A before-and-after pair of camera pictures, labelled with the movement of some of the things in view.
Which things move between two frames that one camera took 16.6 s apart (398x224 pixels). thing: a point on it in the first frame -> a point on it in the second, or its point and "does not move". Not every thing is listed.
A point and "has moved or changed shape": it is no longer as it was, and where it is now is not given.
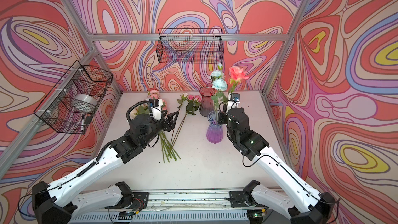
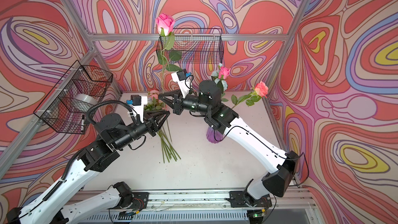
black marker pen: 82,123 does not move
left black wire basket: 73,102 does not move
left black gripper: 171,125 -> 151,125
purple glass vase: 215,130 does not move
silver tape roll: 84,102 does not move
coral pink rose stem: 237,73 -> 260,89
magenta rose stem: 193,104 has moved or changed shape
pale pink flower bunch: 167,147 does not move
